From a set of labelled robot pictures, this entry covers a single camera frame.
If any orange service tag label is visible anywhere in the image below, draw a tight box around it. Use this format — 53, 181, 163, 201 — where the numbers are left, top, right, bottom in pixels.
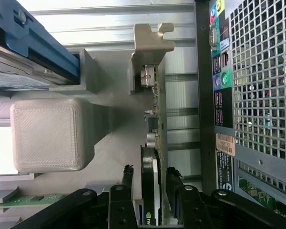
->
215, 133, 237, 155

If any green RAM stick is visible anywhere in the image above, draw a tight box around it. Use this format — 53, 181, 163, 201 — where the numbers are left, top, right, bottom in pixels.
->
3, 192, 70, 206

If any grey printed parts rack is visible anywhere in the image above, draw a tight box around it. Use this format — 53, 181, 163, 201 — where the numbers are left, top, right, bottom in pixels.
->
0, 47, 167, 229

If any open grey PC case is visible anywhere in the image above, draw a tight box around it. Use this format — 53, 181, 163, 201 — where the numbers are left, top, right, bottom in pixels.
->
194, 0, 286, 229

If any rear port panel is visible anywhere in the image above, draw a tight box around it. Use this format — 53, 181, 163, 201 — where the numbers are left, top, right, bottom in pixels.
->
211, 0, 234, 130

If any blue plastic disk carrier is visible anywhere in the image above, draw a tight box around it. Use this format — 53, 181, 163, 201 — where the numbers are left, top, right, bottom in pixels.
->
0, 0, 81, 85

